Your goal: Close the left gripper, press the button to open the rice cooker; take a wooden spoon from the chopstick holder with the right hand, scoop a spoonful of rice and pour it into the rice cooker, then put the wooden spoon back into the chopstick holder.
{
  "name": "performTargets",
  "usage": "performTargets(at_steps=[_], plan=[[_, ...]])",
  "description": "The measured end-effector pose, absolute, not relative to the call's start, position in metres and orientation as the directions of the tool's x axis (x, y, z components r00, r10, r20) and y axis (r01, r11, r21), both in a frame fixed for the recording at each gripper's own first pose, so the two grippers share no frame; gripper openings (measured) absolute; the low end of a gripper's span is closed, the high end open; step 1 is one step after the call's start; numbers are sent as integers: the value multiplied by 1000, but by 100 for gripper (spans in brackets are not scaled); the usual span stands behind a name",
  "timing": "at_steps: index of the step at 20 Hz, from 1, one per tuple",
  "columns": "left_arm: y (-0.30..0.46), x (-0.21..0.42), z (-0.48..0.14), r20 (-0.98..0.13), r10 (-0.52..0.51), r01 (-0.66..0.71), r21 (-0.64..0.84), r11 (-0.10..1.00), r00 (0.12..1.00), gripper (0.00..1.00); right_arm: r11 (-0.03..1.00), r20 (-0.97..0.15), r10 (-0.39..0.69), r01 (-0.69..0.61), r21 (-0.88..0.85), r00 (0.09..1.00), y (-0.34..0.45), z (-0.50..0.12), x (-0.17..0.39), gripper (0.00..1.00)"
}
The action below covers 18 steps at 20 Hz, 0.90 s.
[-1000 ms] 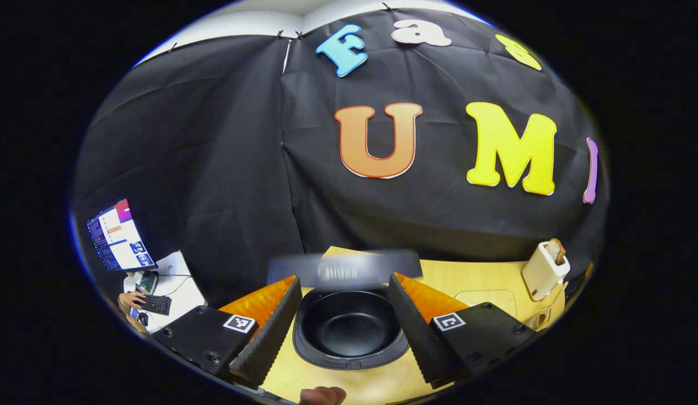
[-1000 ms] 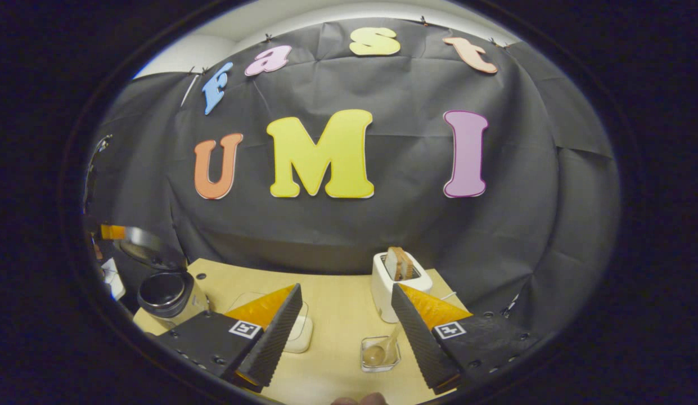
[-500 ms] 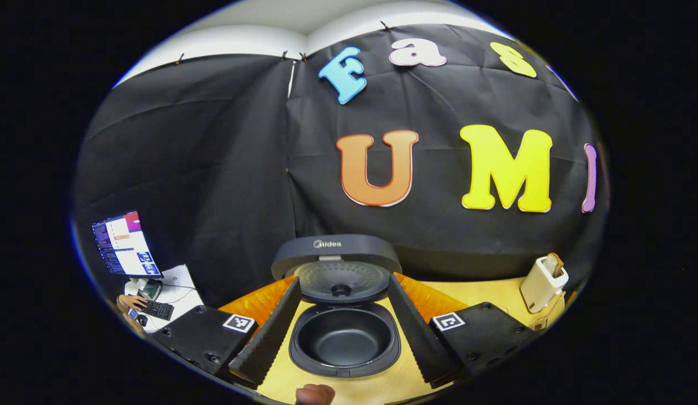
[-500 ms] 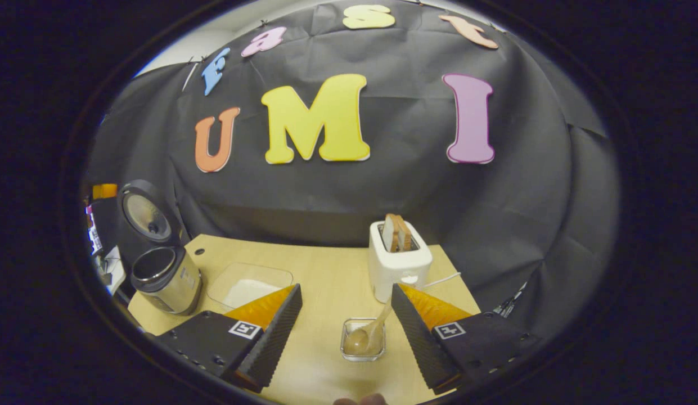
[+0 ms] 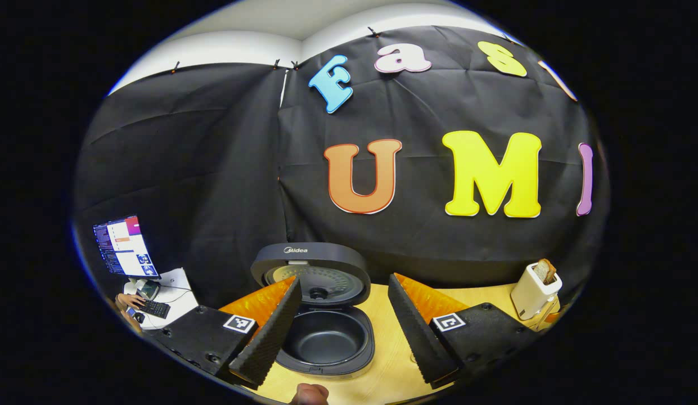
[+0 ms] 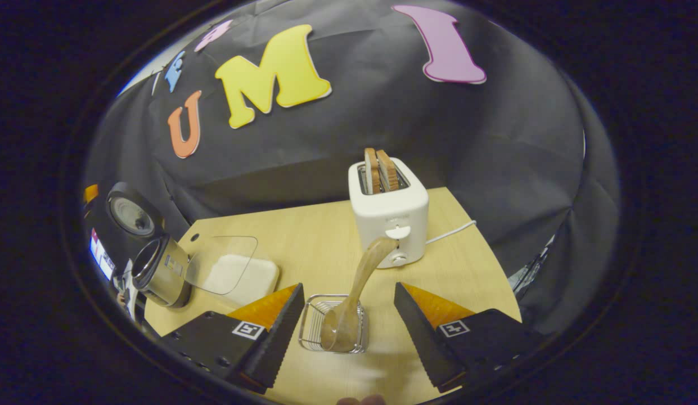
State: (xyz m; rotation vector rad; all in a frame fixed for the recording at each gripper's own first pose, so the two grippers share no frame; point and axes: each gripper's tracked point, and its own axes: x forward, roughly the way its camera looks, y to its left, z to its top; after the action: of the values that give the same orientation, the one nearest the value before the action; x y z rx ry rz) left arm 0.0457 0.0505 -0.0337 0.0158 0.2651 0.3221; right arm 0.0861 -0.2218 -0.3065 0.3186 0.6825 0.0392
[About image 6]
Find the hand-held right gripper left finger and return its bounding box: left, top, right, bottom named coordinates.
left=160, top=283, right=305, bottom=394

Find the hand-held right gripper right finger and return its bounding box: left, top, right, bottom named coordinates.
left=394, top=281, right=543, bottom=393

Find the wire chopstick holder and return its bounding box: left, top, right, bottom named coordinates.
left=298, top=294, right=370, bottom=355

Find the cream dish of rice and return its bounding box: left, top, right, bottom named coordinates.
left=202, top=254, right=280, bottom=307

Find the wooden spoon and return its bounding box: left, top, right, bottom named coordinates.
left=321, top=236, right=399, bottom=352

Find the dark grey rice cooker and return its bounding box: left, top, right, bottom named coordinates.
left=104, top=182, right=193, bottom=309

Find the computer monitor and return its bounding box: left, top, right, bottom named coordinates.
left=90, top=228, right=116, bottom=281

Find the clear plastic lid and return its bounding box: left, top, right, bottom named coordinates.
left=186, top=235, right=258, bottom=296

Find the white toaster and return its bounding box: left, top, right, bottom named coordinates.
left=349, top=157, right=430, bottom=269

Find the brown bread slice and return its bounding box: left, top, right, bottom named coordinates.
left=364, top=147, right=381, bottom=195
left=377, top=149, right=399, bottom=192

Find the black backdrop cloth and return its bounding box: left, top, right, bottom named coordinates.
left=82, top=0, right=620, bottom=338

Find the white toaster cable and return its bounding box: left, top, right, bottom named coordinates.
left=426, top=219, right=478, bottom=245

